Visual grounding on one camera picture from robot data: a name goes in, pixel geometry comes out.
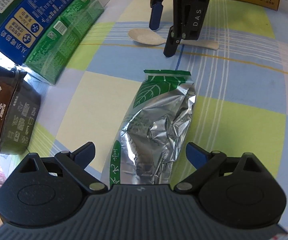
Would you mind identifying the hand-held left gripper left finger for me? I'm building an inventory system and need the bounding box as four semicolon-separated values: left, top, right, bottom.
19;142;108;194

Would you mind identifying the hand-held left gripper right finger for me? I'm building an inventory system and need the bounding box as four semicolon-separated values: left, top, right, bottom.
174;142;266;194

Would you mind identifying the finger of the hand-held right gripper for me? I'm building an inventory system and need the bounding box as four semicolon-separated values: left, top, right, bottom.
163;0;187;57
148;0;171;30

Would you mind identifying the pale wooden spoon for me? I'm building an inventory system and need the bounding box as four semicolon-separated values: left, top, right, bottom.
128;29;219;50

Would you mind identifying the silver foil bag green print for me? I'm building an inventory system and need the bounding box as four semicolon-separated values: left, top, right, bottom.
107;69;197;186

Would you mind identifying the checked cloth desktop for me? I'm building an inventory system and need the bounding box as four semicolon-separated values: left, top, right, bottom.
21;0;288;233

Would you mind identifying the black instant meal bowl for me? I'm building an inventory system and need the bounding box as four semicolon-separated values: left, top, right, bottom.
0;62;42;158

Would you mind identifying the green tissue pack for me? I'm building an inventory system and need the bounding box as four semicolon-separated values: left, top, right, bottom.
25;0;105;85

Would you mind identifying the blue milk carton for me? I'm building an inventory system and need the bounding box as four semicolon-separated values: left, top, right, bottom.
0;0;90;65

